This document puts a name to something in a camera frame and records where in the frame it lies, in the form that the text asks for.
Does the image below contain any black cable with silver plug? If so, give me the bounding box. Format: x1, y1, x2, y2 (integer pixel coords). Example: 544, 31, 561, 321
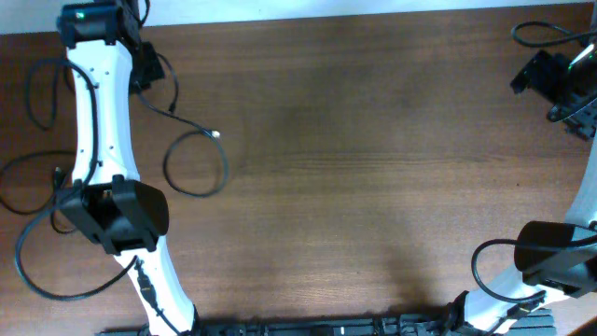
0, 149, 78, 235

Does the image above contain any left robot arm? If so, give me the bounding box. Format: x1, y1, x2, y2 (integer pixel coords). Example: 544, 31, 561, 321
57, 1, 201, 335

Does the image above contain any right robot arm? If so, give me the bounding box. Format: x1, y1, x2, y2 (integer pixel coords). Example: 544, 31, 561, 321
441, 44, 596, 335

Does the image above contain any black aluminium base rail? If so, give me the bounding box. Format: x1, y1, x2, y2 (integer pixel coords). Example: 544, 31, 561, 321
95, 307, 556, 336

